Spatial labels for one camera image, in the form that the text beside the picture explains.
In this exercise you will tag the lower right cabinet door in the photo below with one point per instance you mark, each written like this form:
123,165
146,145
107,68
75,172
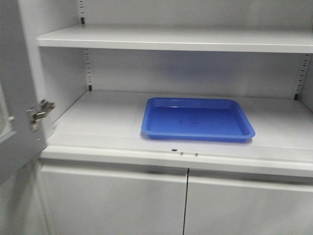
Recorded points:
220,203

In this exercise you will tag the lower left cabinet door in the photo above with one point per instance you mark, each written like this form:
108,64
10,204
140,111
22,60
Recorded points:
115,200

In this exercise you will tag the grey cabinet door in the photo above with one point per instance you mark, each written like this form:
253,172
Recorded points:
21,144

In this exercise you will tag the upper cabinet shelf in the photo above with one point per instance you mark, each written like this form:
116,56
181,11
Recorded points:
183,39

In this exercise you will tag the blue plastic tray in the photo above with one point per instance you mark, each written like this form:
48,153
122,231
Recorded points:
198,119

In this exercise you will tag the metal door hinge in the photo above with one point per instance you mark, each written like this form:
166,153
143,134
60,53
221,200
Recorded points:
35,116

